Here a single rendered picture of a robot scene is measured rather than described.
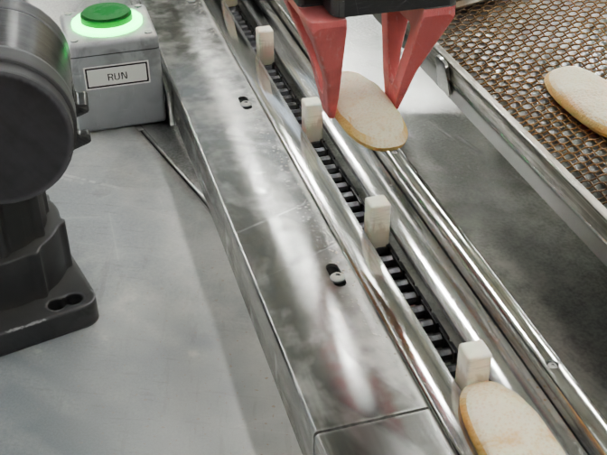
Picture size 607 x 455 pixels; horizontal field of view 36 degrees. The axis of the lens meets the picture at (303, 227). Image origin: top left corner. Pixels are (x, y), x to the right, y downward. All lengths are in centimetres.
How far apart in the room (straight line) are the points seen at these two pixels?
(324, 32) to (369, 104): 7
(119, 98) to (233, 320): 26
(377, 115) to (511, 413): 19
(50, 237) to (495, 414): 27
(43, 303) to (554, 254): 32
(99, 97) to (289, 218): 24
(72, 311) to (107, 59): 25
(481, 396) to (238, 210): 20
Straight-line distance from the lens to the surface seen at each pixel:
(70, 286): 58
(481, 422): 45
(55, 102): 49
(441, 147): 74
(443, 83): 70
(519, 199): 68
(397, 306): 53
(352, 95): 57
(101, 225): 66
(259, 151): 64
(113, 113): 77
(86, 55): 74
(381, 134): 53
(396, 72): 58
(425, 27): 53
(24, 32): 54
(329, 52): 52
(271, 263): 54
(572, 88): 64
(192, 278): 60
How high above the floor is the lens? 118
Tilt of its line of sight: 35 degrees down
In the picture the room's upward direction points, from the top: 1 degrees counter-clockwise
